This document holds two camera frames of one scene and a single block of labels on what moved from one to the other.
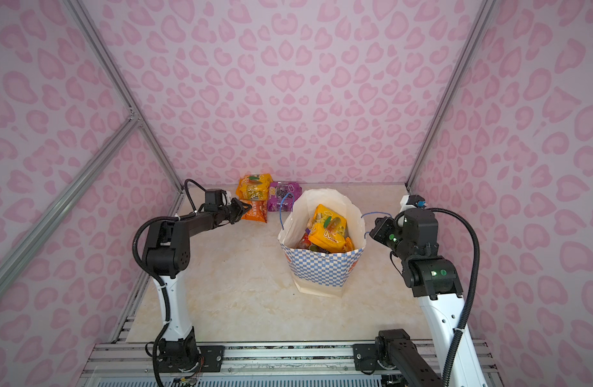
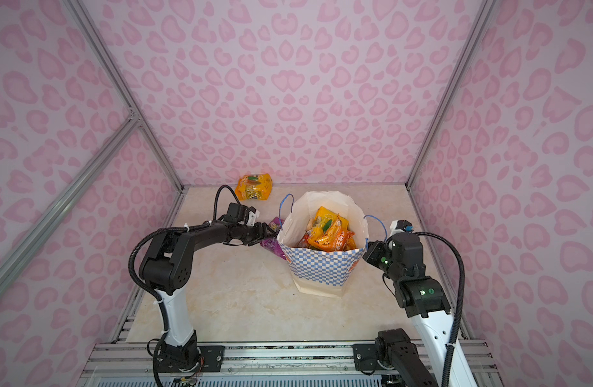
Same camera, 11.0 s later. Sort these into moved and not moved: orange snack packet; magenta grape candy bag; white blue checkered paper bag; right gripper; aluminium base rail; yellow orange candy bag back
Moved: right gripper; magenta grape candy bag; orange snack packet
Not moved: white blue checkered paper bag; yellow orange candy bag back; aluminium base rail
